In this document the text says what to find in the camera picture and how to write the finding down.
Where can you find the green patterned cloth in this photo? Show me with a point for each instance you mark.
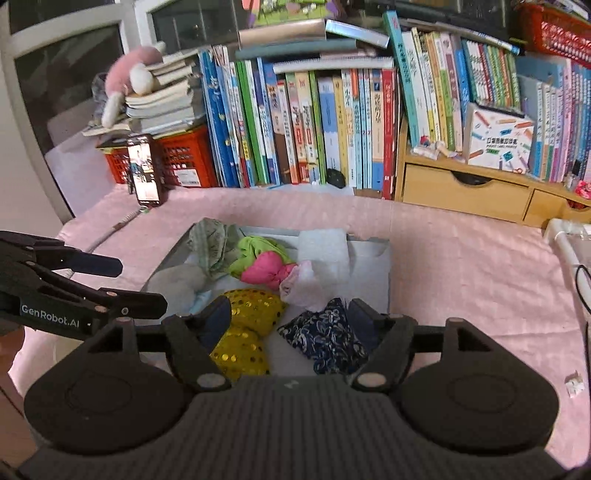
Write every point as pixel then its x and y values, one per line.
pixel 212 244

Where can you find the translucent white pouch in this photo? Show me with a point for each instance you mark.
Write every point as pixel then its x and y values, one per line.
pixel 304 288

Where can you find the row of thin green books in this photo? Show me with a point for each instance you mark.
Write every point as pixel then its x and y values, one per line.
pixel 443 83

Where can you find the pen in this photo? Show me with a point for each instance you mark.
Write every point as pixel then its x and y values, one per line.
pixel 115 227

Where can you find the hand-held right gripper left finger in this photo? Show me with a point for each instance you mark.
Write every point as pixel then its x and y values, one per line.
pixel 216 323

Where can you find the light blue cloth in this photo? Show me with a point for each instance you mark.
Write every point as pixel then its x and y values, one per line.
pixel 203 302

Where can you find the row of tall picture books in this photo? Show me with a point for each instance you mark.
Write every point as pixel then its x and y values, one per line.
pixel 295 129

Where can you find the row of blue pink books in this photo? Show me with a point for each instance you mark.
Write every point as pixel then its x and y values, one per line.
pixel 558 120

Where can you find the dark blue patterned scrunchie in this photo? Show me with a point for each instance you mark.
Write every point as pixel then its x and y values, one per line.
pixel 323 337

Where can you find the small white paper scrap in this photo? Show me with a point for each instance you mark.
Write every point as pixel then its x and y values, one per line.
pixel 574 384

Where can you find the red plastic crate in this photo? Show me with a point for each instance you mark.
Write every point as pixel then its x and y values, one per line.
pixel 184 157

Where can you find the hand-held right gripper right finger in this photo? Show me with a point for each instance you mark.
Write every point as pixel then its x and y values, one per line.
pixel 364 323

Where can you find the pile of books lying flat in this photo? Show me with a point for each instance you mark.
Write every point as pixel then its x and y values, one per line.
pixel 314 46

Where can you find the smartphone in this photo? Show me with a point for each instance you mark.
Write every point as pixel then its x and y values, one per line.
pixel 144 170

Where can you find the grey plush toy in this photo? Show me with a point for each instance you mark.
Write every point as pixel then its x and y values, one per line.
pixel 99 97

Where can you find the pink tablecloth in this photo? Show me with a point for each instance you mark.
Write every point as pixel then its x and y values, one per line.
pixel 461 277

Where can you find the yellow sequin scrunchie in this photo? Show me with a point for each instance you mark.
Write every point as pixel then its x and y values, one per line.
pixel 249 323

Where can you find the stack of flat paperback books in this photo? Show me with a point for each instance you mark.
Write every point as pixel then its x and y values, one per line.
pixel 166 101

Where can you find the small black object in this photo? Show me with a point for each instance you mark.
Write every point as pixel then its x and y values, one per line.
pixel 335 178

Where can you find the green scrunchie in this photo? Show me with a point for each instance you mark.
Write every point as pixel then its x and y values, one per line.
pixel 256 247

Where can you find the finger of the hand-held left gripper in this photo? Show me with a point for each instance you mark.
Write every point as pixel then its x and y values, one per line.
pixel 94 266
pixel 134 305

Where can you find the wooden drawer organizer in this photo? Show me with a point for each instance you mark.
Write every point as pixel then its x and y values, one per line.
pixel 461 189

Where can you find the white box with colourful print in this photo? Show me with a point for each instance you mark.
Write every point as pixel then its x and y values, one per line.
pixel 498 138

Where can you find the pink plush toy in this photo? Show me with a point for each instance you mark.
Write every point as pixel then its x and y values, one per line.
pixel 134 74

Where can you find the white shallow box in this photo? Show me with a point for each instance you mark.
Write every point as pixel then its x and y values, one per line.
pixel 369 272

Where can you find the red plastic basket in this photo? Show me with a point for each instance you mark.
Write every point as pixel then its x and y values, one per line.
pixel 558 27

